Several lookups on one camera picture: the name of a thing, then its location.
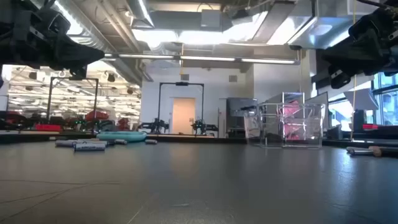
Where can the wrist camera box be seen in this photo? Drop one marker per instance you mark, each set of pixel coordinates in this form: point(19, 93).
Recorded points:
point(362, 28)
point(58, 22)

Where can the grey ceiling box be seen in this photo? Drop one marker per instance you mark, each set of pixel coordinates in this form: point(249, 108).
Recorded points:
point(211, 19)

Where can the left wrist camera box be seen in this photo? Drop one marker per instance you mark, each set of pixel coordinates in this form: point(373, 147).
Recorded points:
point(58, 22)

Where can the black background robot arm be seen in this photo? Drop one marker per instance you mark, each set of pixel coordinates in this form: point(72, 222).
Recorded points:
point(200, 126)
point(155, 126)

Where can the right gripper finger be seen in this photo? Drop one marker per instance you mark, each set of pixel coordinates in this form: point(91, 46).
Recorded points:
point(340, 79)
point(354, 57)

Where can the pink fabric object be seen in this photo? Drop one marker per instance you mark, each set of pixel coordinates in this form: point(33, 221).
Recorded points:
point(292, 112)

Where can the dark office chair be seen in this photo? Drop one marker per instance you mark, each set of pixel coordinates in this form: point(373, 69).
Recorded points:
point(360, 119)

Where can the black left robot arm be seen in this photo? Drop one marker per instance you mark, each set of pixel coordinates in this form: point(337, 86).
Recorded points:
point(9, 31)

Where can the beige door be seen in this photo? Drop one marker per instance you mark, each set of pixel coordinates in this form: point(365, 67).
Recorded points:
point(183, 116)

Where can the black hanging spotlight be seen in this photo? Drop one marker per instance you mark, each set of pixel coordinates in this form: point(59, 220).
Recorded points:
point(111, 77)

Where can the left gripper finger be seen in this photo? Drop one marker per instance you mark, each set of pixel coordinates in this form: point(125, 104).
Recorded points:
point(78, 74)
point(81, 56)

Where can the teal calculator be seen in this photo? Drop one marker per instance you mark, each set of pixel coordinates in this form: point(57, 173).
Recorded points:
point(121, 137)

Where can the grey cabinet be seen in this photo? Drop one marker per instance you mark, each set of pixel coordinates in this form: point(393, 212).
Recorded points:
point(239, 107)

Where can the black aluminium table frame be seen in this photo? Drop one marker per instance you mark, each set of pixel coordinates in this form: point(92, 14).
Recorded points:
point(186, 139)

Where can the red machine cover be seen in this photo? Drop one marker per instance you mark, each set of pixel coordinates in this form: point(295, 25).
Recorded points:
point(96, 115)

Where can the grey monitor panel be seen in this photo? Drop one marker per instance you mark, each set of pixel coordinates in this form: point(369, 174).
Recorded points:
point(320, 109)

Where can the clear plastic bin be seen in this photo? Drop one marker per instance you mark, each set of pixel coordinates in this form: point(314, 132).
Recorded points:
point(267, 124)

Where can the silver rectangular ventilation duct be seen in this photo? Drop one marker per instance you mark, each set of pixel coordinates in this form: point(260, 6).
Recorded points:
point(323, 31)

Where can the grey wall vent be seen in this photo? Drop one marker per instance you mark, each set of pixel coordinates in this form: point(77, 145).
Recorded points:
point(184, 77)
point(233, 78)

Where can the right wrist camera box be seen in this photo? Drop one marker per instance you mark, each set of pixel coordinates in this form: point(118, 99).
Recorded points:
point(362, 28)

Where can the linear ceiling lamp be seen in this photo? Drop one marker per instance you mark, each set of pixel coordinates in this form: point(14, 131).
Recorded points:
point(207, 58)
point(267, 61)
point(146, 56)

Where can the black gantry frame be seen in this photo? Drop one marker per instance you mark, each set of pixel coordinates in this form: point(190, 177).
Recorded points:
point(182, 83)
point(96, 96)

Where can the red box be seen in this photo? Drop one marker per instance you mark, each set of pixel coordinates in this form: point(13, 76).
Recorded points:
point(370, 126)
point(48, 127)

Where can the white shade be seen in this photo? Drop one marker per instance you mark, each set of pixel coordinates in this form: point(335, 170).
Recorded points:
point(360, 99)

